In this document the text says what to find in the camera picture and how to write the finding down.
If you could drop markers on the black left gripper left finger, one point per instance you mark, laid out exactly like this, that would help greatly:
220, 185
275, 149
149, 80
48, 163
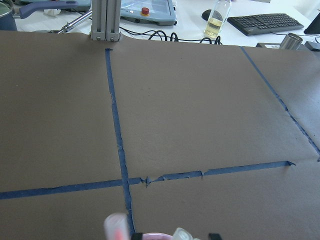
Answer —
137, 236

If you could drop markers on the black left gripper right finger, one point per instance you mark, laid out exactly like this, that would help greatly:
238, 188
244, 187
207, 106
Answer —
214, 236

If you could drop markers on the orange highlighter pen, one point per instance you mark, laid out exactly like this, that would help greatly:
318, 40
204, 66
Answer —
116, 227

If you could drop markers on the yellow highlighter pen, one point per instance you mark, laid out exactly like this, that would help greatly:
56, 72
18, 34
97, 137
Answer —
182, 234

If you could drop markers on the steel cylinder cup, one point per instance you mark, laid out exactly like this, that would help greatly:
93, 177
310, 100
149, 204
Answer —
291, 41

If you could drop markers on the black keyboard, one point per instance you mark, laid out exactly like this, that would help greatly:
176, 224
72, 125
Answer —
260, 24

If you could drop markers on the metal rod tool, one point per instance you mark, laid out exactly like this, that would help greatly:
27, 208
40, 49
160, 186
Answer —
71, 25

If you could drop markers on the right teach pendant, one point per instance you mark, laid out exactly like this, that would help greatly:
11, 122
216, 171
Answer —
159, 12

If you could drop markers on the glass bottle yellow liquid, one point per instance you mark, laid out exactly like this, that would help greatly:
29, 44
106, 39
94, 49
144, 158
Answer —
217, 17

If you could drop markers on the blue pot with lid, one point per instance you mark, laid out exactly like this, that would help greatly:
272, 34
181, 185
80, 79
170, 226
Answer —
8, 13

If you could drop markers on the aluminium frame post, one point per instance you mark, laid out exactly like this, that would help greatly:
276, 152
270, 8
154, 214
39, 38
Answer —
105, 20

